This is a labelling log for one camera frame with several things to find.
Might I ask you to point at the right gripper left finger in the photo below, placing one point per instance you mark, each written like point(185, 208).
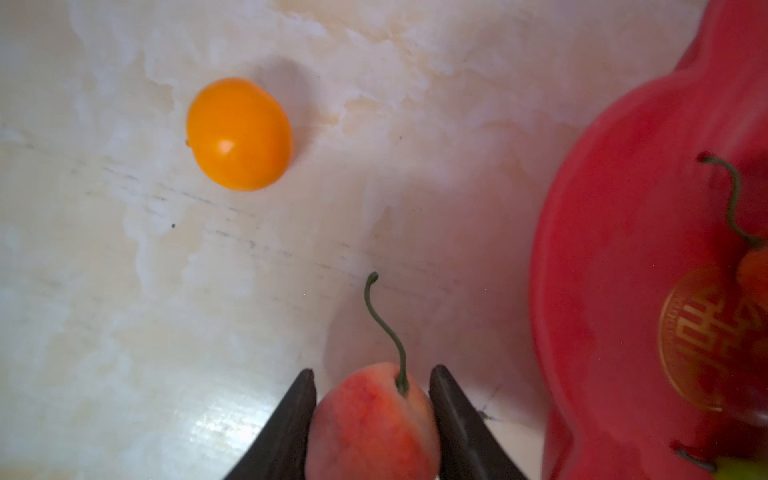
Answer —
point(279, 450)

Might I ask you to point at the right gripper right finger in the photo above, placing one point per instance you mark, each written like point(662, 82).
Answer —
point(469, 451)

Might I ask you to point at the fake peach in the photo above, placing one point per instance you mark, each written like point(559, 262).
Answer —
point(751, 269)
point(376, 424)

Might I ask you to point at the red flower-shaped fruit bowl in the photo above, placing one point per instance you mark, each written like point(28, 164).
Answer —
point(639, 325)

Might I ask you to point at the green pear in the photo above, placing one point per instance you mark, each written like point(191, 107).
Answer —
point(728, 468)

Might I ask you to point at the lone orange near bowl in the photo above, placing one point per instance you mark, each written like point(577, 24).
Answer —
point(239, 135)

